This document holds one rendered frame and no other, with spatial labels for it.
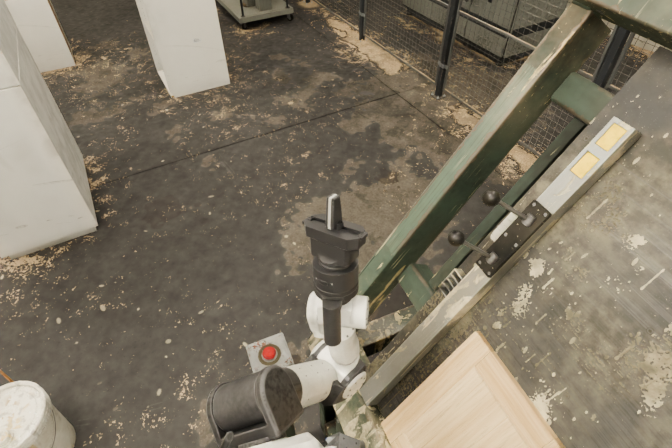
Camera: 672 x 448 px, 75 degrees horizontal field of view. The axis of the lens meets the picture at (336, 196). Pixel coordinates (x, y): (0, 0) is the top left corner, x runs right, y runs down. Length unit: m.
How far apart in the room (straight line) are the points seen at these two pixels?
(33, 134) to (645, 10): 2.66
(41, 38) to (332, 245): 4.88
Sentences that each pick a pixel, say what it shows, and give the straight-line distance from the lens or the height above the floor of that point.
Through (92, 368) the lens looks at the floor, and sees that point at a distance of 2.70.
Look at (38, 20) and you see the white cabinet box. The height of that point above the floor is 0.50.
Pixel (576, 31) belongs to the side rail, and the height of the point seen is 1.78.
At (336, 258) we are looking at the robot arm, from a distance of 0.80.
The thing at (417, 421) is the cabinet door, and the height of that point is 0.99.
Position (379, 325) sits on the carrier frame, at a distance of 1.60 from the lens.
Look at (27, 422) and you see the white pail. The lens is 2.26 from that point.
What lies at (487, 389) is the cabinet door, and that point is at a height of 1.17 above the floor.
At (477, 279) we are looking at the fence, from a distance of 1.09.
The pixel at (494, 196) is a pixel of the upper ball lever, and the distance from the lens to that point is 0.96.
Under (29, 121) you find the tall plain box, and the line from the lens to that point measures 2.81.
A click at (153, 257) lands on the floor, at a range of 3.00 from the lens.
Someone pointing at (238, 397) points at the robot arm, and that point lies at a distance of 0.90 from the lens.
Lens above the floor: 2.17
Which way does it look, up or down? 43 degrees down
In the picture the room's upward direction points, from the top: straight up
